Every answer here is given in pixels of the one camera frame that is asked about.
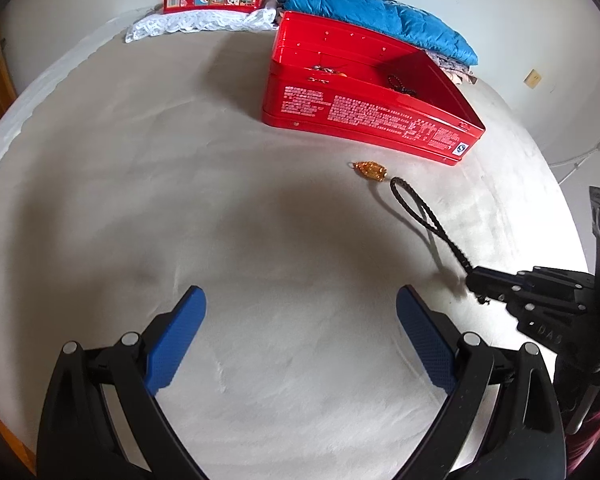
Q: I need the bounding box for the black bead necklace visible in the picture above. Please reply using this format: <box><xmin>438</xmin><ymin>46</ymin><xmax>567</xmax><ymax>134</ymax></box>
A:
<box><xmin>386</xmin><ymin>74</ymin><xmax>420</xmax><ymax>99</ymax></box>

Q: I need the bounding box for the blue quilted blanket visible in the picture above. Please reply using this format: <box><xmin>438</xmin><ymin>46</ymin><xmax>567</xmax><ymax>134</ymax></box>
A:
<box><xmin>277</xmin><ymin>0</ymin><xmax>478</xmax><ymax>66</ymax></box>

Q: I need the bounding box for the white wall cable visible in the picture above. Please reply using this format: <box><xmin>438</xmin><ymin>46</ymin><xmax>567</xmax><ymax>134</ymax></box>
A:
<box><xmin>548</xmin><ymin>106</ymin><xmax>600</xmax><ymax>187</ymax></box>

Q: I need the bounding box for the white lace cloth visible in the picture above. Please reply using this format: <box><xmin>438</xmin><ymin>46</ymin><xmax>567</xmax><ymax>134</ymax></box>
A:
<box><xmin>124</xmin><ymin>6</ymin><xmax>278</xmax><ymax>44</ymax></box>

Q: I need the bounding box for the red tin box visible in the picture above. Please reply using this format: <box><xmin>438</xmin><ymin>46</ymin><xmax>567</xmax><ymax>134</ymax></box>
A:
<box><xmin>262</xmin><ymin>11</ymin><xmax>486</xmax><ymax>166</ymax></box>

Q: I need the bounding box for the beige wall socket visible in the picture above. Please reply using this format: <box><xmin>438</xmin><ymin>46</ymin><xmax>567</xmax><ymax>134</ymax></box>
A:
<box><xmin>524</xmin><ymin>70</ymin><xmax>542</xmax><ymax>89</ymax></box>

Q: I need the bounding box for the folded floral cloth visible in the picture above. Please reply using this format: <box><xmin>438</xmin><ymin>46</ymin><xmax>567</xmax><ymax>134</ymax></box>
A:
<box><xmin>426</xmin><ymin>50</ymin><xmax>478</xmax><ymax>86</ymax></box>

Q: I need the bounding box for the black cord gold pendant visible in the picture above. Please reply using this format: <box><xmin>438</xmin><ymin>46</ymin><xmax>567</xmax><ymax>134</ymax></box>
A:
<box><xmin>389</xmin><ymin>177</ymin><xmax>474</xmax><ymax>275</ymax></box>

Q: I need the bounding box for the brown wooden bead bracelet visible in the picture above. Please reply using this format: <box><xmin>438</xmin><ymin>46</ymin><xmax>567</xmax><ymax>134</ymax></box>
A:
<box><xmin>306</xmin><ymin>63</ymin><xmax>349</xmax><ymax>84</ymax></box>

